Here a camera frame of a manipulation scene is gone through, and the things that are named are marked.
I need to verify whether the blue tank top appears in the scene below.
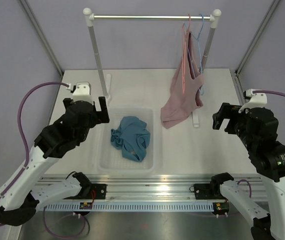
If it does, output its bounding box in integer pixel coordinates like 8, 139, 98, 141
110, 116, 151, 163

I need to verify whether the pink wire hanger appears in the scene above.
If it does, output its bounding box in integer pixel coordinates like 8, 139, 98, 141
181, 14, 191, 95

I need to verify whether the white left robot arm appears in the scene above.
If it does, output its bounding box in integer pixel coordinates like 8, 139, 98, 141
0, 96, 110, 227

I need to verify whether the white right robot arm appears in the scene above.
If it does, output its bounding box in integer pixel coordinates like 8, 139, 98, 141
209, 102, 285, 240

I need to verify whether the pink tank top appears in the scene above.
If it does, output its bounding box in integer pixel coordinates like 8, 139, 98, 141
160, 31, 204, 129

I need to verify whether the white clothes rack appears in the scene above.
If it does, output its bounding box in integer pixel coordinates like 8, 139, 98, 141
83, 8, 222, 128

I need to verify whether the translucent white plastic basket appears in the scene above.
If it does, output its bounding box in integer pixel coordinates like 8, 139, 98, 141
97, 106, 155, 174

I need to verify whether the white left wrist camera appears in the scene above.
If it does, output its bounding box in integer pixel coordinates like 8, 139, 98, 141
67, 81, 94, 105

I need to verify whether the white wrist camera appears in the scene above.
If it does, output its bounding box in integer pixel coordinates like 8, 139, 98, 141
67, 81, 94, 105
238, 88, 268, 113

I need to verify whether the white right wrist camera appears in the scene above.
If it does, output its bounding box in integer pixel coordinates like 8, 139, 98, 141
238, 88, 268, 113

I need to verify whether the blue wire hanger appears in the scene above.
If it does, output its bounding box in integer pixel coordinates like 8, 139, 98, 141
183, 13, 205, 96

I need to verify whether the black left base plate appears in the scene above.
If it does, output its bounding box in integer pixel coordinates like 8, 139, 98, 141
87, 183, 107, 200

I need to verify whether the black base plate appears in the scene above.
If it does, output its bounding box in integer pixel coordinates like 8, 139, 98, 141
87, 183, 107, 200
189, 183, 225, 200

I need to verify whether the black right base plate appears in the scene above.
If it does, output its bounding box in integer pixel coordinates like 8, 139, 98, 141
189, 183, 225, 200

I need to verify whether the aluminium mounting rail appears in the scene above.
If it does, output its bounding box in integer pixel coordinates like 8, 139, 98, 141
35, 174, 268, 202

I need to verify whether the white slotted cable duct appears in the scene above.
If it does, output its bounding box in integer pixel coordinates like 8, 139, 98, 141
46, 201, 214, 213

